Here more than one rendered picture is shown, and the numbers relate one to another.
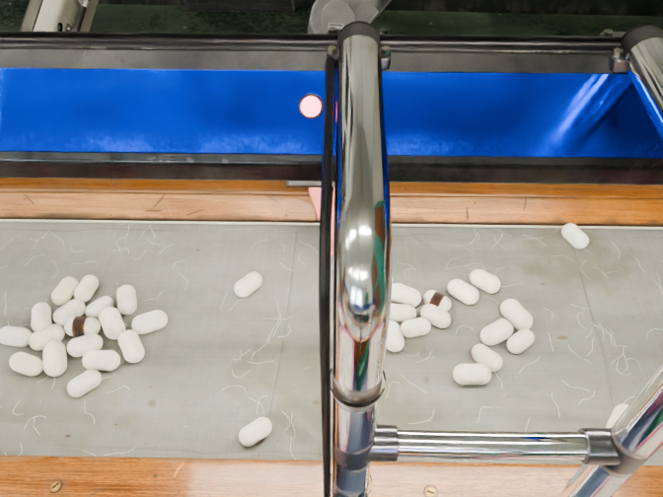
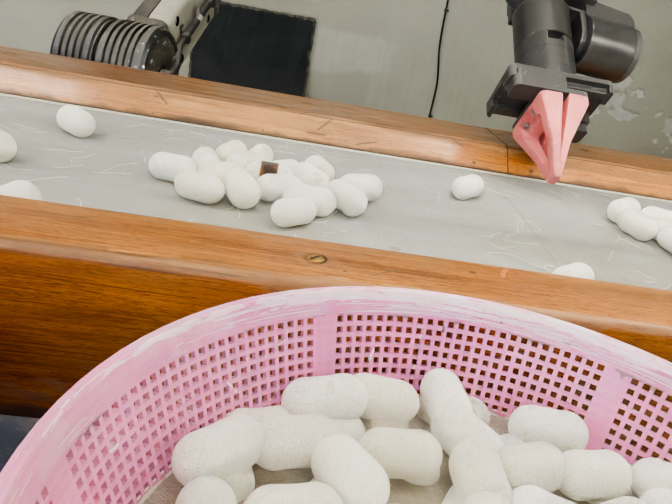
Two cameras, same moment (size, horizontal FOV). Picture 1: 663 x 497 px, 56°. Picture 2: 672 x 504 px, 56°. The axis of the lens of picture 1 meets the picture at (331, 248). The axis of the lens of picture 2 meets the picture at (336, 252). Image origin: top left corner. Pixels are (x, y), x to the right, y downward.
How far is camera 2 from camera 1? 0.49 m
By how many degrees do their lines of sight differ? 27
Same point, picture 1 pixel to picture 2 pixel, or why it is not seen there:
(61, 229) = (201, 130)
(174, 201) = (342, 128)
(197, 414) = not seen: hidden behind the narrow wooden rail
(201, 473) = (543, 280)
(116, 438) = not seen: hidden behind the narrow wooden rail
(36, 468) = (274, 240)
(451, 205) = (655, 180)
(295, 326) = (544, 227)
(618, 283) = not seen: outside the picture
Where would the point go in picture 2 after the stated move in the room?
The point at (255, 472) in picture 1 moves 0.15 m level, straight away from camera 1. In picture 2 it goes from (622, 290) to (470, 193)
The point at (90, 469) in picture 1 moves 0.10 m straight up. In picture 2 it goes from (363, 253) to (406, 51)
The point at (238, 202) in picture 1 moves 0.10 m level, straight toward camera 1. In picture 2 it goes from (418, 140) to (462, 171)
